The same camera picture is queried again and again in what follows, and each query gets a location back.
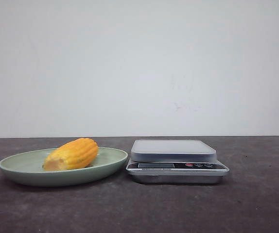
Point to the yellow corn cob piece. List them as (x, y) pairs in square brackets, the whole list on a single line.
[(76, 154)]

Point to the silver digital kitchen scale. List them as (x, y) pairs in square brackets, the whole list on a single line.
[(174, 161)]

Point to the light green plate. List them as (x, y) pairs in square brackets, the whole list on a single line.
[(26, 168)]

